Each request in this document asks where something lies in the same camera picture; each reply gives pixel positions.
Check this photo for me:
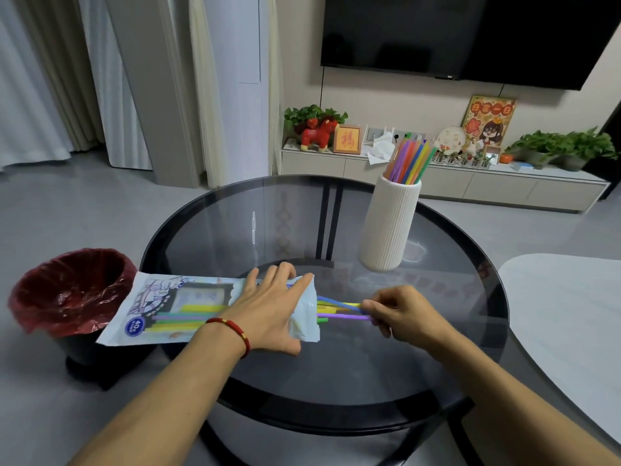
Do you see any person's left hand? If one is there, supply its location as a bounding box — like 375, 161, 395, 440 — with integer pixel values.
219, 262, 316, 358

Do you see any person's right hand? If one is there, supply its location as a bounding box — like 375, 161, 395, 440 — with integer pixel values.
361, 285, 455, 351

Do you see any purple drinking straw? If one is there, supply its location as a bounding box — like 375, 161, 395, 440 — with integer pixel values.
151, 312, 373, 322

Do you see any white plastic straw packet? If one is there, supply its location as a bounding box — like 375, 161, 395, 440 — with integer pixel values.
96, 272, 321, 347

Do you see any person's left forearm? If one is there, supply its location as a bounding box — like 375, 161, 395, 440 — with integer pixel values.
67, 321, 249, 466

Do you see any person's right forearm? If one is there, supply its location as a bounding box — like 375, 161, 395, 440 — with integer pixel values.
427, 319, 621, 466

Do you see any round black glass table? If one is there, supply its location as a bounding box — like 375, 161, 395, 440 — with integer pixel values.
139, 175, 510, 466

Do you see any blue drinking straw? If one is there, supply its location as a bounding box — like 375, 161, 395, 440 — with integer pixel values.
317, 295, 363, 312

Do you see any white ribbed vase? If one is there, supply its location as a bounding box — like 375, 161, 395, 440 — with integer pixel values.
358, 175, 422, 272

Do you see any red horse figurine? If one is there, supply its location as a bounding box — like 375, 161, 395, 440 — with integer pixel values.
299, 117, 339, 153

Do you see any wooden framed orange picture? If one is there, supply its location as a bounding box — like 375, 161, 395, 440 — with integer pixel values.
333, 124, 363, 156

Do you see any white crumpled tissue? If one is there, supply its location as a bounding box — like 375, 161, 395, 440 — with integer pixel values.
367, 132, 397, 166

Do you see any green leafy pot plant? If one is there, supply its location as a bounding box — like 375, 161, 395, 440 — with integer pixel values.
283, 104, 349, 137

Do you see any bundle of coloured straws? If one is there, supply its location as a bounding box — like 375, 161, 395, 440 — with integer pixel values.
383, 133, 439, 186

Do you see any black waste bin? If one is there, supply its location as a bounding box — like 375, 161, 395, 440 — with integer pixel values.
53, 330, 157, 392

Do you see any white low media cabinet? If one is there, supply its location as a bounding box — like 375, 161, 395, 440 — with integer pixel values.
280, 138, 611, 214

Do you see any red bin bag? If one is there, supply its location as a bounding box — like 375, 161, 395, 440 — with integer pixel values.
7, 248, 138, 339

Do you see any row of tiny potted plants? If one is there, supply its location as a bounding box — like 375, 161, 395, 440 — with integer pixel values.
431, 149, 486, 168

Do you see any cream curtain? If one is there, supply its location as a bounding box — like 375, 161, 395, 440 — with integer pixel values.
188, 0, 229, 189

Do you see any white round plush toy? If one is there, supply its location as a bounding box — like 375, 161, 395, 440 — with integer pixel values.
433, 125, 468, 156

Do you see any white standing air conditioner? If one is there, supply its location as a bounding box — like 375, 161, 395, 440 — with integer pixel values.
201, 0, 271, 186

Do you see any yellow cartoon poster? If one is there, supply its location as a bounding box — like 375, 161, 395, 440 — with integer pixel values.
460, 95, 518, 152

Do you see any green plant in grey pot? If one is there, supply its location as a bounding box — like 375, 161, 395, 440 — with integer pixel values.
504, 130, 566, 169
557, 126, 620, 172

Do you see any beige curtain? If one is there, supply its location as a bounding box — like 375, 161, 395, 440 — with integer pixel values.
14, 0, 105, 152

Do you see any white sheer curtain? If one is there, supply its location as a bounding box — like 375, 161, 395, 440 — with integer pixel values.
0, 0, 74, 171

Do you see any red bead bracelet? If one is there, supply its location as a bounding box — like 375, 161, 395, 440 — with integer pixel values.
205, 317, 252, 360

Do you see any black wall television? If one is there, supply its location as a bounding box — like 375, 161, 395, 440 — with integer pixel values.
320, 0, 621, 92

